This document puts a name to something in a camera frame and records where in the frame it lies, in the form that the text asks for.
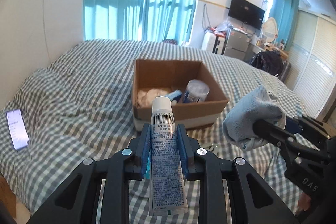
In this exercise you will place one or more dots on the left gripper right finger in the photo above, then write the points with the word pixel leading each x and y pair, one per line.
pixel 252 200

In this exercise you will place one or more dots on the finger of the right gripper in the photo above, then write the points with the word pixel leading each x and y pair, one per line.
pixel 317 132
pixel 274 135

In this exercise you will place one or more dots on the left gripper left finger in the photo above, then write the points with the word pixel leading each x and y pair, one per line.
pixel 98 186

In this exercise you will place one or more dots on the grey white sock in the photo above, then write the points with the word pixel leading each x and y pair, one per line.
pixel 257 104

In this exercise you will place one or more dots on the white tube with barcode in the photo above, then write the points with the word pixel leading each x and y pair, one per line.
pixel 167 188

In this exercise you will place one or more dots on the clear jar blue label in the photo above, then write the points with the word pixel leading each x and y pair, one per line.
pixel 196 91

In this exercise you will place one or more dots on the blue tissue pack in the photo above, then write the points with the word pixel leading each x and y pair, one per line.
pixel 174 96

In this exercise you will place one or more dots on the white tissue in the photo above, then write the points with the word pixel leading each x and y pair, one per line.
pixel 142 99

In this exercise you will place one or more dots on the white unicorn toy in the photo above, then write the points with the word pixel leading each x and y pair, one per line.
pixel 152 94

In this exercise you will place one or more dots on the right human hand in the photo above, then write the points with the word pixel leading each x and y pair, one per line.
pixel 303 203

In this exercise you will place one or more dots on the black bag on chair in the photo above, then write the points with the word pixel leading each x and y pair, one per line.
pixel 268 61

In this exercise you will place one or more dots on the brown cardboard box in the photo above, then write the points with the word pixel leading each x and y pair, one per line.
pixel 172 75

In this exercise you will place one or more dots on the smartphone with lit screen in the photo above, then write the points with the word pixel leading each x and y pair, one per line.
pixel 17 129

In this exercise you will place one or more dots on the grey checkered bed cover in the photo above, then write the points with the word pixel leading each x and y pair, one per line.
pixel 80 106

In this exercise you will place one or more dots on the silver mini fridge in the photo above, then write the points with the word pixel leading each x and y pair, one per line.
pixel 237 43

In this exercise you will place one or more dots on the round white mirror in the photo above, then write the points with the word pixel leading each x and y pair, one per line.
pixel 270 30

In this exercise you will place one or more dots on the white suitcase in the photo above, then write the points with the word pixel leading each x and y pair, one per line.
pixel 213 43

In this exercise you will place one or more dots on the teal side curtain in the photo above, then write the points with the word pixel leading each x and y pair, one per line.
pixel 285 13

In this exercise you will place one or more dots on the black wall television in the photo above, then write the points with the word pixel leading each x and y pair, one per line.
pixel 247 13

